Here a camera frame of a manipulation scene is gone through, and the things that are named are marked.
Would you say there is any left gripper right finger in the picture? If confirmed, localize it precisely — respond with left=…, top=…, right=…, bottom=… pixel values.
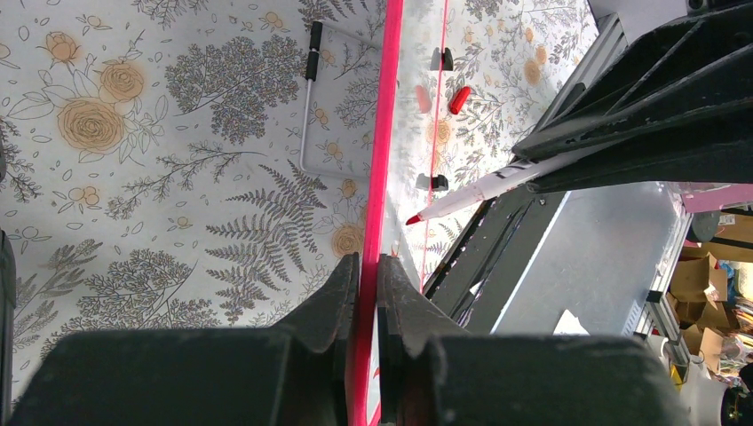
left=376, top=255, right=689, bottom=425

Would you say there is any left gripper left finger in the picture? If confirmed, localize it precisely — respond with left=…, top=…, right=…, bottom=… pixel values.
left=10, top=254, right=360, bottom=425

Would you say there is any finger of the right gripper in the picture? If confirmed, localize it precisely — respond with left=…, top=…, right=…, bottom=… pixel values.
left=512, top=1, right=752, bottom=159
left=526, top=99, right=752, bottom=193

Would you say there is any red whiteboard marker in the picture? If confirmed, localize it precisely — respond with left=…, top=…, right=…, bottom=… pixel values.
left=406, top=147, right=600, bottom=225

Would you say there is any pink-framed whiteboard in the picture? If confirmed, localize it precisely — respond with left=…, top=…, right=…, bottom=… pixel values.
left=346, top=0, right=454, bottom=426

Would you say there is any red marker cap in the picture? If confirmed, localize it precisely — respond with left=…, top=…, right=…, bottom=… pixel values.
left=448, top=86, right=472, bottom=115

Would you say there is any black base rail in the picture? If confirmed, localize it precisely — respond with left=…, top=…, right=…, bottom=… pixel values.
left=424, top=188, right=570, bottom=334

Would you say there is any whiteboard metal stand wire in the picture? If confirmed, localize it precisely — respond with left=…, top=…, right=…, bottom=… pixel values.
left=298, top=20, right=384, bottom=180

